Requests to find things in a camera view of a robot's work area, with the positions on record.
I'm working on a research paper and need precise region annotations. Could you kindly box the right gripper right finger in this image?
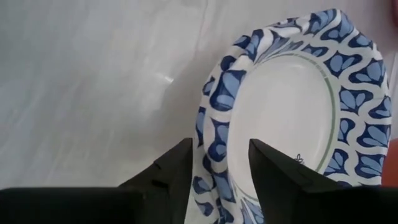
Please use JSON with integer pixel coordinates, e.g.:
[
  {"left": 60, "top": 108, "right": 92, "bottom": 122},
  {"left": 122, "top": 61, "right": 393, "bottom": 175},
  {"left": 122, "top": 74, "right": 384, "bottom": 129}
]
[{"left": 248, "top": 138, "right": 398, "bottom": 224}]

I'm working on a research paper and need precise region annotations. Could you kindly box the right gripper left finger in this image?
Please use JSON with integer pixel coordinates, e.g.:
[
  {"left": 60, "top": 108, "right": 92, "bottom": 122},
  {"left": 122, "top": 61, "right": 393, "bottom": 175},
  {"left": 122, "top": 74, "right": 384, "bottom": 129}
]
[{"left": 0, "top": 137, "right": 194, "bottom": 224}]

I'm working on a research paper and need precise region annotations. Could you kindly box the blue patterned paper bowl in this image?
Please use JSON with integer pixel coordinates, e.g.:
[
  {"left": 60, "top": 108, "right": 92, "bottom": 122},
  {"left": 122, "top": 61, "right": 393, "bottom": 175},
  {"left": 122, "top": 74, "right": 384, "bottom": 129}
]
[{"left": 192, "top": 8, "right": 394, "bottom": 224}]

